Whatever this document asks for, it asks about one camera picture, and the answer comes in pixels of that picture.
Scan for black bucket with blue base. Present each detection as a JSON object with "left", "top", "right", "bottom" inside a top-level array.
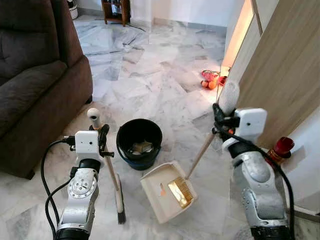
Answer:
[{"left": 116, "top": 118, "right": 163, "bottom": 171}]

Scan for beige long handle dustpan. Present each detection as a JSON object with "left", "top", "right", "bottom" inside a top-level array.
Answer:
[{"left": 140, "top": 80, "right": 241, "bottom": 224}]

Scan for wooden handle broom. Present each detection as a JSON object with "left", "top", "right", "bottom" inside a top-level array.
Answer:
[{"left": 87, "top": 107, "right": 127, "bottom": 224}]

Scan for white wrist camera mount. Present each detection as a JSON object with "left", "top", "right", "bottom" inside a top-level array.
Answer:
[
  {"left": 75, "top": 130, "right": 101, "bottom": 161},
  {"left": 235, "top": 107, "right": 267, "bottom": 145}
]

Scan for red orange toys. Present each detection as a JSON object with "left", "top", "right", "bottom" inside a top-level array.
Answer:
[{"left": 201, "top": 69, "right": 228, "bottom": 90}]

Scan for red capped orange bottle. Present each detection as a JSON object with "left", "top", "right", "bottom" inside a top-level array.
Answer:
[{"left": 265, "top": 136, "right": 296, "bottom": 166}]

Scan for white pot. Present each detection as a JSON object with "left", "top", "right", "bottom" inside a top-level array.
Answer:
[{"left": 66, "top": 0, "right": 80, "bottom": 20}]

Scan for dark brown sofa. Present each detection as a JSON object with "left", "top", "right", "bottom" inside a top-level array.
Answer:
[{"left": 0, "top": 0, "right": 94, "bottom": 180}]

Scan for pale crumpled trash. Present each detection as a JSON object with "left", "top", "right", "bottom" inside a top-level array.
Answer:
[{"left": 127, "top": 141, "right": 153, "bottom": 154}]

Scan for light wood cabinet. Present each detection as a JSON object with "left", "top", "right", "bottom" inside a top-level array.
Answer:
[{"left": 220, "top": 0, "right": 320, "bottom": 148}]

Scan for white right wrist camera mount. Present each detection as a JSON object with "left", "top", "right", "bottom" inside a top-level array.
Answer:
[{"left": 235, "top": 107, "right": 267, "bottom": 145}]

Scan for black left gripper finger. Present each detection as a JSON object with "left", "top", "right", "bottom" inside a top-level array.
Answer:
[{"left": 98, "top": 125, "right": 111, "bottom": 152}]

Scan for white appliance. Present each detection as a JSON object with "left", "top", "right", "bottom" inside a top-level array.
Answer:
[{"left": 287, "top": 107, "right": 320, "bottom": 216}]

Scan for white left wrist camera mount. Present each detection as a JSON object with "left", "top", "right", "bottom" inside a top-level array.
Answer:
[{"left": 75, "top": 130, "right": 101, "bottom": 161}]

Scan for dark wooden stool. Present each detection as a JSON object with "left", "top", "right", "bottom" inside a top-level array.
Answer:
[{"left": 101, "top": 0, "right": 132, "bottom": 27}]

